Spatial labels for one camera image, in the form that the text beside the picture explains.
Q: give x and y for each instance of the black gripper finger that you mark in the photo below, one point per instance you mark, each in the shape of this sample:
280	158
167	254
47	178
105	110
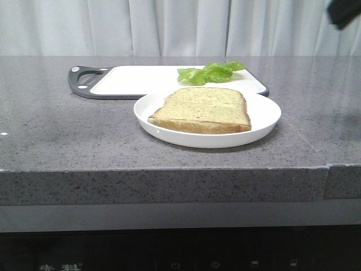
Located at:
342	12

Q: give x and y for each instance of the green lettuce leaf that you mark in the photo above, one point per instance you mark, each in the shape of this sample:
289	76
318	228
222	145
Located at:
211	73

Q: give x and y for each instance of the bottom toasted bread slice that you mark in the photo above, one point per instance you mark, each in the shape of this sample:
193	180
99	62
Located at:
204	111

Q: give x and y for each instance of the white round plate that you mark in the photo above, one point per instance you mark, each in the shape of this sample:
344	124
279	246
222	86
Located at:
263	112

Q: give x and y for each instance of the black appliance control panel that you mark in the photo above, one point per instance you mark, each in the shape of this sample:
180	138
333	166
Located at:
274	248

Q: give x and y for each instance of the white cutting board grey rim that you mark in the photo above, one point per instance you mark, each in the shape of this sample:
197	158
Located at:
126	82

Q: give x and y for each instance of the white curtain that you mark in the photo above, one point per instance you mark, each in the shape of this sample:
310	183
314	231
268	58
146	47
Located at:
173	28

